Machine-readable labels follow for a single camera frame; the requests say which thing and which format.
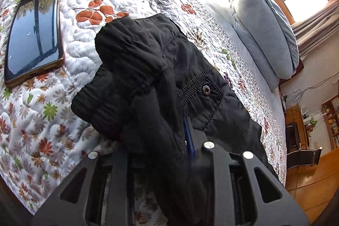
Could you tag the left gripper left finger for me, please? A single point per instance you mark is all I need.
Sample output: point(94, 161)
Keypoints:
point(99, 191)

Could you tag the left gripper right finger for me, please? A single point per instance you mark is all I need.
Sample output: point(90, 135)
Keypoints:
point(237, 188)

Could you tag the black pants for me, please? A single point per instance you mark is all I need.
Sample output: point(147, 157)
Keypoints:
point(151, 78)

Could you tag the black metal chair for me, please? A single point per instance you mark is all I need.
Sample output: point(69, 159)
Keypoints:
point(297, 156)

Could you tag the floral quilted bedspread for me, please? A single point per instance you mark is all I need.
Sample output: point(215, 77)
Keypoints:
point(42, 140)

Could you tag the wooden desk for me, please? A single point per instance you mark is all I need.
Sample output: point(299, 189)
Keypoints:
point(294, 116)

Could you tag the light blue pillow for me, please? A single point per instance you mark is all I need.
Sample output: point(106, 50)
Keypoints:
point(267, 35)

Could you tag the black smartphone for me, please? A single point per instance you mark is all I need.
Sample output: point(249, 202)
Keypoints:
point(34, 44)

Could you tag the grey curtain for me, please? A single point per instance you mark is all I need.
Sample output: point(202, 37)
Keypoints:
point(311, 32)

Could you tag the light blue bed sheet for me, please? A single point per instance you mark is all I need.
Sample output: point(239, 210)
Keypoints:
point(220, 10)

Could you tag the wooden wall shelf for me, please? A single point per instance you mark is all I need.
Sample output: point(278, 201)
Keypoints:
point(330, 113)

